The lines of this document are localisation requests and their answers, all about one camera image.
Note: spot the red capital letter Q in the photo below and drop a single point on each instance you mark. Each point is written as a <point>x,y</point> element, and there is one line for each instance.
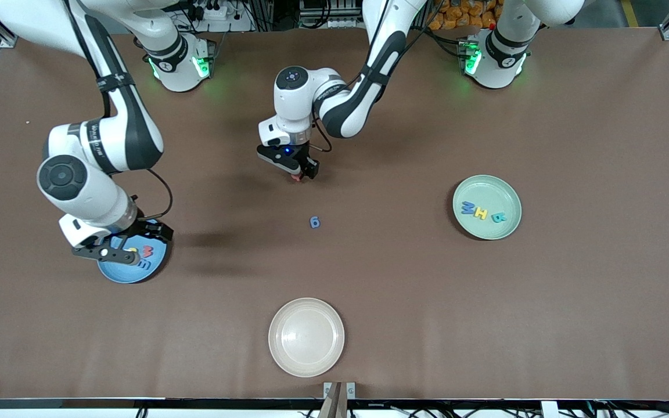
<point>295,176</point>

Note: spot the blue small letter m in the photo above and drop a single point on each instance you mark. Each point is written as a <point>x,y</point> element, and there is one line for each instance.
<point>144,266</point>

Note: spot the red small letter w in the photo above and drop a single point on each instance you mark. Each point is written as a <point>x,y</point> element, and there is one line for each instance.
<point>147,253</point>

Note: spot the blue capital letter M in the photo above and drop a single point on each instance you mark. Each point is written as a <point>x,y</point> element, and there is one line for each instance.
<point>468,209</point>

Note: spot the yellow capital letter H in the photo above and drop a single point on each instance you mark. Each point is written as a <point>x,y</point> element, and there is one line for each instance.
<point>481,213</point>

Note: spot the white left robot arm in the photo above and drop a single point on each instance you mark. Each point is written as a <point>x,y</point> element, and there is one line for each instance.
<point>294,110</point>

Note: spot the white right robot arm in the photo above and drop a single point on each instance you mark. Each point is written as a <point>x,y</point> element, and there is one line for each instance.
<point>32,17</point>

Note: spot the blue plate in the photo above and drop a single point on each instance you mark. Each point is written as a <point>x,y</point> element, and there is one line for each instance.
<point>125,273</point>

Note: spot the blue small letter g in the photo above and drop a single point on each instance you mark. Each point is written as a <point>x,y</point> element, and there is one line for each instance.
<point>310,222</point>

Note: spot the white power strip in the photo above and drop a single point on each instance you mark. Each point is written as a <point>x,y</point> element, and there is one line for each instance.
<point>343,23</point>
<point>212,10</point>

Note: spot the beige plate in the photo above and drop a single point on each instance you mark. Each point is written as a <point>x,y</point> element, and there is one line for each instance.
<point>306,337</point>

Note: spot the green plate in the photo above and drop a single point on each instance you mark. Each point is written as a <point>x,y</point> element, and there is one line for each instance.
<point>485,191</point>

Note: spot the orange packets pile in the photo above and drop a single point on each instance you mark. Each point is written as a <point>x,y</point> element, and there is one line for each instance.
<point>462,13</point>

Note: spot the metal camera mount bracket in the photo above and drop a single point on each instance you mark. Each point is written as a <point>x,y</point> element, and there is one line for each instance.
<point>350,389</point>

